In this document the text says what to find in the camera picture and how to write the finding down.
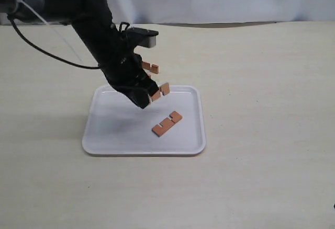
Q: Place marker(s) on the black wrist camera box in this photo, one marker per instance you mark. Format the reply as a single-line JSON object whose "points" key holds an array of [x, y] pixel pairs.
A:
{"points": [[141, 37]]}

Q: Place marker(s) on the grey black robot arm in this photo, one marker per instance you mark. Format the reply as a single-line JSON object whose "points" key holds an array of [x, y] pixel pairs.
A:
{"points": [[65, 12]]}

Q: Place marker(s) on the white rectangular plastic tray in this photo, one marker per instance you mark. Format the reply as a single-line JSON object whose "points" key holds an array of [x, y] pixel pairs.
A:
{"points": [[116, 127]]}

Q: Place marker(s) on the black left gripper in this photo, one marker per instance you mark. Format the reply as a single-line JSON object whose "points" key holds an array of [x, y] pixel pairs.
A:
{"points": [[116, 58]]}

